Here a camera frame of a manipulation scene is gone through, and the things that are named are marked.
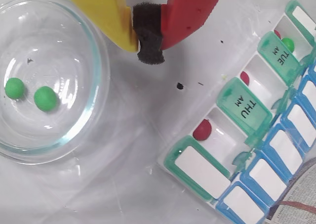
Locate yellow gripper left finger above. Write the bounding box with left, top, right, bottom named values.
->
left=58, top=0, right=138, bottom=53

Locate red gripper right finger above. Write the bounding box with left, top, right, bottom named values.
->
left=133, top=0, right=228, bottom=65

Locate green ball pill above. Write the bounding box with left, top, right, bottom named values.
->
left=34, top=86, right=57, bottom=112
left=4, top=77, right=25, bottom=100
left=281, top=38, right=295, bottom=53

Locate weekly pill organizer box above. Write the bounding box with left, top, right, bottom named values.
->
left=158, top=0, right=316, bottom=224

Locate clear glass bowl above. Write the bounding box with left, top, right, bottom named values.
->
left=0, top=0, right=111, bottom=165

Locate white tablecloth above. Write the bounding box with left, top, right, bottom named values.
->
left=0, top=0, right=316, bottom=224

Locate newspaper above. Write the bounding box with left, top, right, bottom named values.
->
left=265, top=158, right=316, bottom=224

